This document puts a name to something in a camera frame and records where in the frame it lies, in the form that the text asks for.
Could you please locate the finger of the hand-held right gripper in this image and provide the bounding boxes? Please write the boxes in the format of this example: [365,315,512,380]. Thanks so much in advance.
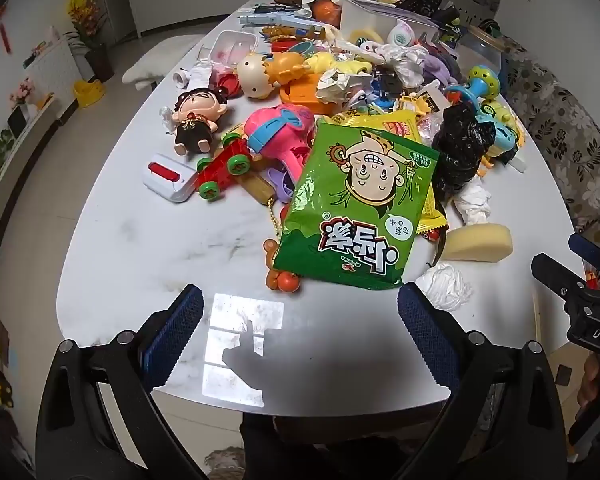
[531,254,590,311]
[567,232,600,283]

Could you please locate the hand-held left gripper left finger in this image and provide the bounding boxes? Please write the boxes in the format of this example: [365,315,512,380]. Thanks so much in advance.
[35,284,206,480]

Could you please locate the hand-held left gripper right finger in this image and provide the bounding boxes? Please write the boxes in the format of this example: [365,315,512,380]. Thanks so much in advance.
[397,282,571,480]

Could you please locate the green snack packet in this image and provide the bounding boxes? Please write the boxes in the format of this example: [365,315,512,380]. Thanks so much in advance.
[272,119,440,291]

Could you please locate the person's right hand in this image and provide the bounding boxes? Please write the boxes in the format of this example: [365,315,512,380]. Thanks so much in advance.
[577,352,600,408]

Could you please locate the white crumpled tissue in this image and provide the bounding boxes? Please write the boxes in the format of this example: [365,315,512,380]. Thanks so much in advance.
[452,185,494,226]
[415,261,473,311]

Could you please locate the yellow sponge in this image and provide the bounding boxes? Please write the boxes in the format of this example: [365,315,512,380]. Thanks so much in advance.
[442,225,513,261]

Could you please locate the yellow snack packet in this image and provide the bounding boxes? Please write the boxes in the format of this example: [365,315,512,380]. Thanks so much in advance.
[330,109,421,146]
[415,180,449,237]

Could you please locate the floral sofa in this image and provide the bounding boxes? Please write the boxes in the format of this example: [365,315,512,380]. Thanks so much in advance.
[500,50,600,243]

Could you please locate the green and yellow toy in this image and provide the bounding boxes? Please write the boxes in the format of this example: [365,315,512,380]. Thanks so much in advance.
[480,100,527,172]

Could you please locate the white device with red stripe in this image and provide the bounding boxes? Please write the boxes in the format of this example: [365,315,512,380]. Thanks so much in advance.
[142,154,199,203]

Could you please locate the black plastic bag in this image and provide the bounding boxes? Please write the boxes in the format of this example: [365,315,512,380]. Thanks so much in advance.
[432,105,496,203]

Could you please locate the red toy car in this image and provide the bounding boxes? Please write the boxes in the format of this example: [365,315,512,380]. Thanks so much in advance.
[196,132,255,203]

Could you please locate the purple plastic toy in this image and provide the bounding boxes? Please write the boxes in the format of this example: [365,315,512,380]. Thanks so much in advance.
[267,167,299,203]

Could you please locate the blue and green rattle toy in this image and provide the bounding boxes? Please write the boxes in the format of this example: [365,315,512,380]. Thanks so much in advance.
[445,65,502,107]

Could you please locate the black-haired doll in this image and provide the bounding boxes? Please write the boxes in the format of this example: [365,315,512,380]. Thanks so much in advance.
[161,87,231,157]

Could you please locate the pink toy hair dryer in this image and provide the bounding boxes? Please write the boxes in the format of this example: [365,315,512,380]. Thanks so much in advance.
[244,103,316,191]

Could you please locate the clear jar with yellow rim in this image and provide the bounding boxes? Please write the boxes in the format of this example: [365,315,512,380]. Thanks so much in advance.
[457,25,507,81]

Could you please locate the purple cloth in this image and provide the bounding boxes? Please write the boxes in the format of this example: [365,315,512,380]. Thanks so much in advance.
[422,47,462,83]

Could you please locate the red plastic lid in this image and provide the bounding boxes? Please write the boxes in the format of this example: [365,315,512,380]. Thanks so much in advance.
[216,72,243,99]

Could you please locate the yellow plastic stool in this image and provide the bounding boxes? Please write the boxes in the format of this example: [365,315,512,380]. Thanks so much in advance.
[74,79,106,109]

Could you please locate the white plastic wrap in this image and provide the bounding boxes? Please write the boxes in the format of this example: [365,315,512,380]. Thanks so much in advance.
[172,60,216,89]

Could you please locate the white crumpled plastic bag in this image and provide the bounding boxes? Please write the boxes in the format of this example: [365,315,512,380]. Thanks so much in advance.
[375,42,431,88]

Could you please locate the white crumpled paper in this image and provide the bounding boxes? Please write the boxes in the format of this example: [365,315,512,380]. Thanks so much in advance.
[316,67,376,106]

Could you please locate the egg head toy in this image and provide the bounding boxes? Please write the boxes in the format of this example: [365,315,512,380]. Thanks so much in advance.
[236,52,274,100]

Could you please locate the white cushioned chair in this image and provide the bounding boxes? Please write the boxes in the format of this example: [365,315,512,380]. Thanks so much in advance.
[121,35,208,92]

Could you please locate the white round tissue pack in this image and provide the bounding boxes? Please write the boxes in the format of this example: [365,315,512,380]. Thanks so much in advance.
[386,20,419,50]

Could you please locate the clear plastic container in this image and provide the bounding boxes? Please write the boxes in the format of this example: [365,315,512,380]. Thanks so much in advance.
[207,29,260,68]

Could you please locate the orange and yellow toy figure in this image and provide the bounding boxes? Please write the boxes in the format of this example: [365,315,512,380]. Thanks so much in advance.
[265,50,333,86]

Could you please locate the white low cabinet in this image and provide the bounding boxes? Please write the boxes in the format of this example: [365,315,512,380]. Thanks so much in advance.
[0,37,87,201]

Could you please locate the white open box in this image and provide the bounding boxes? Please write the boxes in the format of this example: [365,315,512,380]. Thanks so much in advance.
[340,0,441,47]

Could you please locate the potted yellow flower plant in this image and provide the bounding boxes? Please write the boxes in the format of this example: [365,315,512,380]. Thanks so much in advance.
[62,0,116,82]

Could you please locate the blue toy gun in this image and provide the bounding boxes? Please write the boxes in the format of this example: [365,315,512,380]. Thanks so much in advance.
[239,7,326,29]

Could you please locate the orange ball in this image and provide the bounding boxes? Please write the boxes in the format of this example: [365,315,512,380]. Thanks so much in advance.
[311,0,342,24]

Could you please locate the cardboard box with handle hole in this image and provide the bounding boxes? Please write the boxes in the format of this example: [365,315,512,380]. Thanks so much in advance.
[532,290,597,426]

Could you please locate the orange bear keychain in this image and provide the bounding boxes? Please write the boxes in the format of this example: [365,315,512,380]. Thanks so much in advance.
[262,200,303,293]

